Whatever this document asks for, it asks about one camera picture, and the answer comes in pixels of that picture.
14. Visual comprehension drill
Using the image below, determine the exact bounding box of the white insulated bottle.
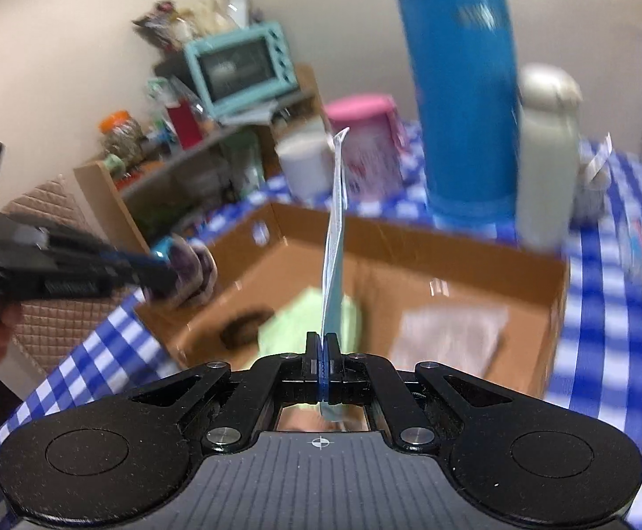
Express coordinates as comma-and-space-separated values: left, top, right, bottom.
516, 63, 585, 258

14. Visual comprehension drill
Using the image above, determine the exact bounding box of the light green cloth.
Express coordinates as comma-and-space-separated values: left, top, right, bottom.
257, 286, 364, 355

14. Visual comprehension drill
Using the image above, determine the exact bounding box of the wooden shelf unit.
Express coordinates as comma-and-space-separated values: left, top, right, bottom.
74, 63, 328, 267

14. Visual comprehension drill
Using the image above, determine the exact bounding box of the orange lidded jar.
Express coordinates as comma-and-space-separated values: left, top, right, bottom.
98, 111, 145, 170

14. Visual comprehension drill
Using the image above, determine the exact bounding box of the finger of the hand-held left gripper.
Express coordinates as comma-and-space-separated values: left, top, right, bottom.
43, 231, 170, 275
19, 264, 181, 303

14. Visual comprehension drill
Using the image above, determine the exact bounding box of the red box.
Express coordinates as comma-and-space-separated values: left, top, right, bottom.
165, 96, 203, 150

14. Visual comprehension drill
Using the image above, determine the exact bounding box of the pile of snack bags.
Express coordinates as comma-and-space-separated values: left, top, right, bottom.
132, 0, 256, 52

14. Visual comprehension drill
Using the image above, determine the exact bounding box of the white mug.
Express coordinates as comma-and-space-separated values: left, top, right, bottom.
274, 135, 338, 205

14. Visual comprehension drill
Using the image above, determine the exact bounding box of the blue white checkered tablecloth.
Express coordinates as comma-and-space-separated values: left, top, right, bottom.
0, 121, 642, 530

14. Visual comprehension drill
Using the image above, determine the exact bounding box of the clear plastic container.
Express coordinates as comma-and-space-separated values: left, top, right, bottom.
231, 142, 267, 195

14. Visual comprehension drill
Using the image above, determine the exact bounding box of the brown quilted chair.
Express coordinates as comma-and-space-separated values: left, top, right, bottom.
0, 173, 146, 377

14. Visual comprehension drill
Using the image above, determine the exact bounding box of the blue face mask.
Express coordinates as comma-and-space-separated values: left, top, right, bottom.
319, 127, 351, 425

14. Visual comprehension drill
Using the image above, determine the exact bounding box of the blue thermos flask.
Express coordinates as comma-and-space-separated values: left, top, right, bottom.
391, 0, 521, 228

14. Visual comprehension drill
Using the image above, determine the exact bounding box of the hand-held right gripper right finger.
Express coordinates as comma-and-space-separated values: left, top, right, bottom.
324, 332, 520, 454

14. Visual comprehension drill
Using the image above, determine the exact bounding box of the small dark fuzzy sock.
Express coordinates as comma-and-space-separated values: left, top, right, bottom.
152, 234, 218, 310

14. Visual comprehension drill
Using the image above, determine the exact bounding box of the brown cardboard box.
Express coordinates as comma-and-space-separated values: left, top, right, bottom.
133, 201, 570, 401

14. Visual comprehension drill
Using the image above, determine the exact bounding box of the teal toaster oven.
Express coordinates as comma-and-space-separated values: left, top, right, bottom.
183, 20, 298, 118

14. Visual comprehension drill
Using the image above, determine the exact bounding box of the pink lidded cup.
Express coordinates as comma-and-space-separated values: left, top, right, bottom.
323, 94, 410, 200

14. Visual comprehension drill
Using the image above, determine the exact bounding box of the clear plastic bag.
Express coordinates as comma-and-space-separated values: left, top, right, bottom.
389, 303, 513, 377

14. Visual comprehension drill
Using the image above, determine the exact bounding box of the white spoon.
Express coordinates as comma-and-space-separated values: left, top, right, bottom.
585, 132, 614, 178

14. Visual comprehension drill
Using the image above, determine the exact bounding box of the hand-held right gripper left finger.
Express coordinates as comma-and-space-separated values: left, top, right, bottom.
127, 332, 325, 454

